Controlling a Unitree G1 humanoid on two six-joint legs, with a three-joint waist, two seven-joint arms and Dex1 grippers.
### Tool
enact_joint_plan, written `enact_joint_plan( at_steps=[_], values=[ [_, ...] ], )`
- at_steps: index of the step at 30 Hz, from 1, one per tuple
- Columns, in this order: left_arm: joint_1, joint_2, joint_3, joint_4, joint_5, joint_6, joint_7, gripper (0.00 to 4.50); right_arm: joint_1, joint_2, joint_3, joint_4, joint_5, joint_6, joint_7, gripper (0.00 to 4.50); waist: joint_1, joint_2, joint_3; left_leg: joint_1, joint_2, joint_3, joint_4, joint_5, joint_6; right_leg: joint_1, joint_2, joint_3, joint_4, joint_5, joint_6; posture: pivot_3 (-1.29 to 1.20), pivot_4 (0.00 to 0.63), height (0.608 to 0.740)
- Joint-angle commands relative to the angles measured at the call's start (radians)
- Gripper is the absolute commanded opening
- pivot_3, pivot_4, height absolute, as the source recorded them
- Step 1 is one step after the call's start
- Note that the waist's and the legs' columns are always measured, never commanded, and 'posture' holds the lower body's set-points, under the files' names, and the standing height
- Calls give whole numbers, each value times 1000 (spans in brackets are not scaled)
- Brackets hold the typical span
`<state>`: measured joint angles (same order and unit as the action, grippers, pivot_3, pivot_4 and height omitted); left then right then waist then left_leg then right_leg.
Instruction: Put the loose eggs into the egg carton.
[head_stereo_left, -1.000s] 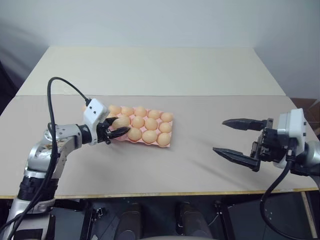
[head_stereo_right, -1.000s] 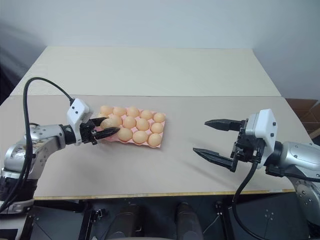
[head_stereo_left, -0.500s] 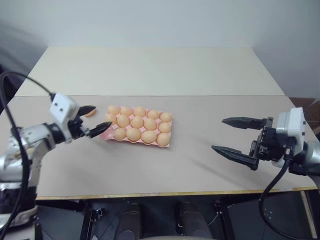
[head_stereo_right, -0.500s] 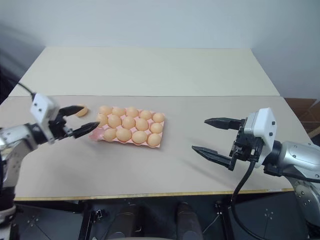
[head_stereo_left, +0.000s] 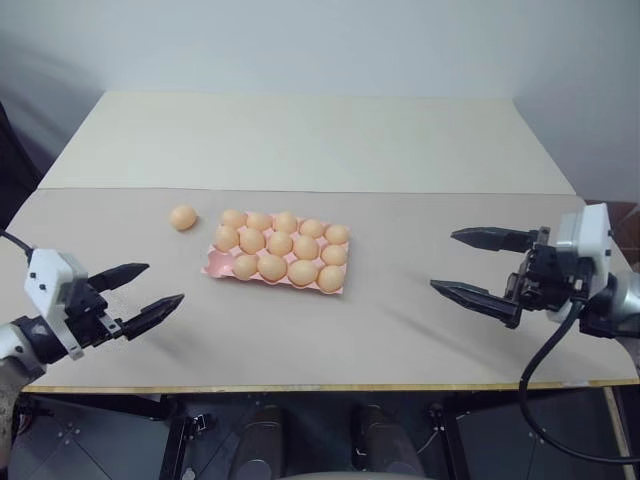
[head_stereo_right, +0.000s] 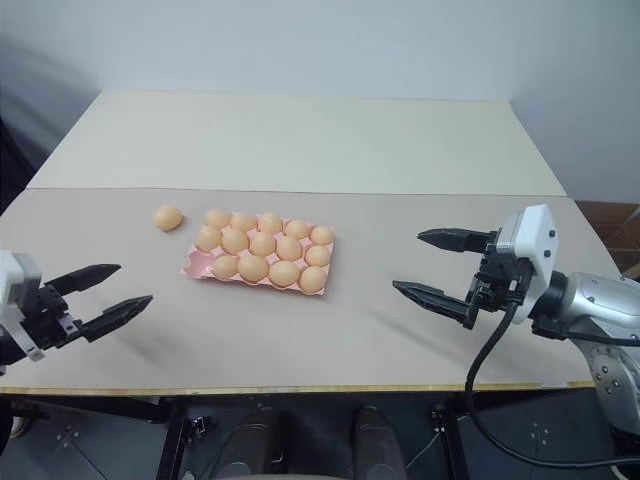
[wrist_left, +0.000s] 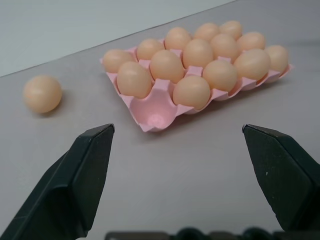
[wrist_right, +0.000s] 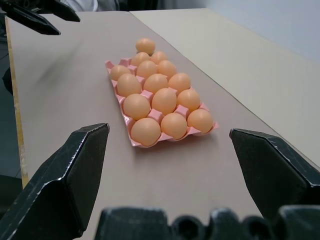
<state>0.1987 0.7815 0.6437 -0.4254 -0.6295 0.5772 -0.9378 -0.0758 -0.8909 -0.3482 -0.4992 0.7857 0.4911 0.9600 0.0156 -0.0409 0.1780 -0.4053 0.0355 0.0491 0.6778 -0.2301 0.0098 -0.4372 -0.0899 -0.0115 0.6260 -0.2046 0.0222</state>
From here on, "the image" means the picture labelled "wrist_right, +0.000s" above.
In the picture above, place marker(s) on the brown egg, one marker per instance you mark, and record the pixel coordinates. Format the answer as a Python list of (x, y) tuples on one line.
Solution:
[(119, 72), (167, 68), (145, 45), (145, 131), (139, 58), (129, 85), (189, 100), (160, 56), (200, 120), (164, 101), (136, 106), (146, 69), (174, 125), (179, 83), (156, 83)]

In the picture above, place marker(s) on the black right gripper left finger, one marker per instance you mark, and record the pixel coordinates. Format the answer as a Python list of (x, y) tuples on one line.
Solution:
[(57, 190)]

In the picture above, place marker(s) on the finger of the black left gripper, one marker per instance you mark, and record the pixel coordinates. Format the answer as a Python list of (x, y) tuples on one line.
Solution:
[(32, 21), (62, 11)]

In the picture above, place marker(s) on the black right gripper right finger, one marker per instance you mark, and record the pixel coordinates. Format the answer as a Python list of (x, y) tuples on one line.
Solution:
[(275, 170)]

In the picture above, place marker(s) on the pink egg tray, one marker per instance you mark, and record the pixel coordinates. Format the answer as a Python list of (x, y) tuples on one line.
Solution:
[(155, 95)]

